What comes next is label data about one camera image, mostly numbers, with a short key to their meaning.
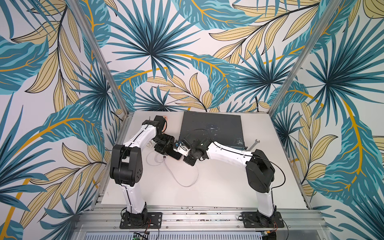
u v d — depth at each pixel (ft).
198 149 2.08
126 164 1.66
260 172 1.60
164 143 2.64
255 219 2.41
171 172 2.91
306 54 2.76
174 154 2.61
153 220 2.39
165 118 3.71
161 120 2.55
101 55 2.80
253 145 3.39
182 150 2.46
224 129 3.51
